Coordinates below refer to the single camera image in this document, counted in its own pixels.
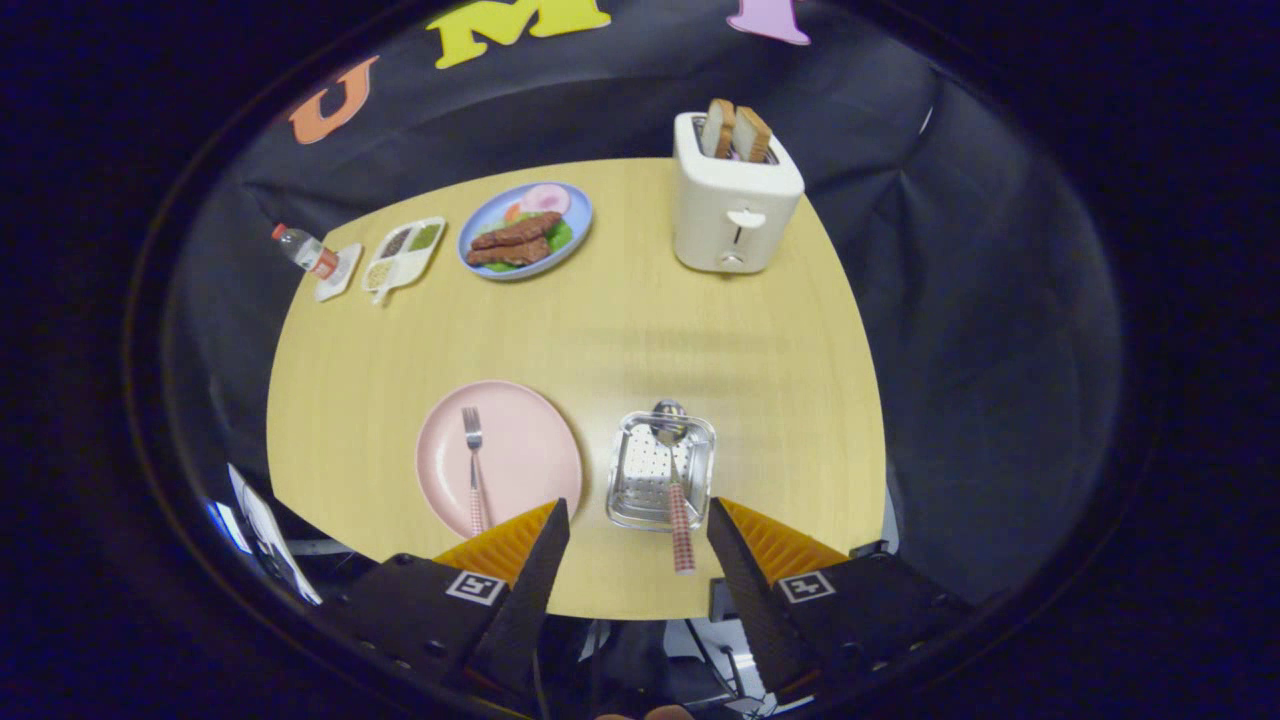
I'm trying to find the spoon with pink checked handle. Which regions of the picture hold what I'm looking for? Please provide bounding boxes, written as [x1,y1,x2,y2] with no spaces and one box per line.
[650,400,697,576]

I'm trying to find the white toaster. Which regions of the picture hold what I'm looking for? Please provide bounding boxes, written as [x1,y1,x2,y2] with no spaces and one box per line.
[672,111,806,275]

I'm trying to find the green lettuce leaf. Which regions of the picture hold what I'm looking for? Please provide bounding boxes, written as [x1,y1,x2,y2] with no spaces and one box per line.
[485,212,574,273]

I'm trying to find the fork with pink checked handle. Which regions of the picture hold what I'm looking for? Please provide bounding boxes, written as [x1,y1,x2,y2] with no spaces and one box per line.
[461,407,491,536]

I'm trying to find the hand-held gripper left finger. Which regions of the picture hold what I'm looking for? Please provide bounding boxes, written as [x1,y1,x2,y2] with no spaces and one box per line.
[330,498,571,716]

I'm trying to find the white square coaster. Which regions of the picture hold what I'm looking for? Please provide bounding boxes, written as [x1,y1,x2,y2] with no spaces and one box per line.
[315,243,364,302]

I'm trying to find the blue food plate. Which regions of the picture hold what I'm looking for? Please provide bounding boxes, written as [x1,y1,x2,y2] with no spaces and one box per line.
[457,182,594,282]

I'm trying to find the brown meat strips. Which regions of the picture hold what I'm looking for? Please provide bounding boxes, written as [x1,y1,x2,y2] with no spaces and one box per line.
[465,211,563,268]

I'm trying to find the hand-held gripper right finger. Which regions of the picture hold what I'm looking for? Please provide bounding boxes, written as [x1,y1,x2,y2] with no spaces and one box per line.
[706,497,976,706]

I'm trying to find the perforated metal basket tray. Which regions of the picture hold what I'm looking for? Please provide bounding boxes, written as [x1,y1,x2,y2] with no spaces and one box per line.
[606,410,718,532]

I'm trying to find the pink plate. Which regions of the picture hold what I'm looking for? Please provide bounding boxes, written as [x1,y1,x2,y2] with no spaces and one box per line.
[415,380,584,541]

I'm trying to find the toast bread slice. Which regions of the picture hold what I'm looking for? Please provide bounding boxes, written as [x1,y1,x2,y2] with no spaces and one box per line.
[733,106,773,164]
[700,98,737,160]

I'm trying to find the white divided condiment tray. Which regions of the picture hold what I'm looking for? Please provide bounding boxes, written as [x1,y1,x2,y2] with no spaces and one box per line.
[361,217,448,306]

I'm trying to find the black backdrop cloth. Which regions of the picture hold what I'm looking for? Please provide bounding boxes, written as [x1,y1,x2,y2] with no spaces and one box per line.
[160,0,1126,611]

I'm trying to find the clear bottle with red label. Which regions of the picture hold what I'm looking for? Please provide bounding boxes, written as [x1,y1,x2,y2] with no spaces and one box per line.
[272,223,341,280]

